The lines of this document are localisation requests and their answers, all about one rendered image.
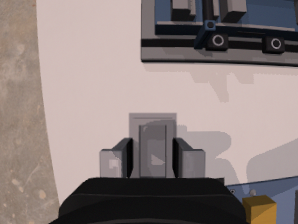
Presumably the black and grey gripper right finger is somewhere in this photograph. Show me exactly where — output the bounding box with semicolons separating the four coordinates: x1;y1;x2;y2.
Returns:
172;138;206;178

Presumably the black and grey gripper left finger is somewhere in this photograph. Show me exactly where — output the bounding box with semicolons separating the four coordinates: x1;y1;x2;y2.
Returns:
99;138;133;178

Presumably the orange-yellow block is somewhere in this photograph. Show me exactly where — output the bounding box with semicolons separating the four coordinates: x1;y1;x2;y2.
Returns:
242;195;277;224

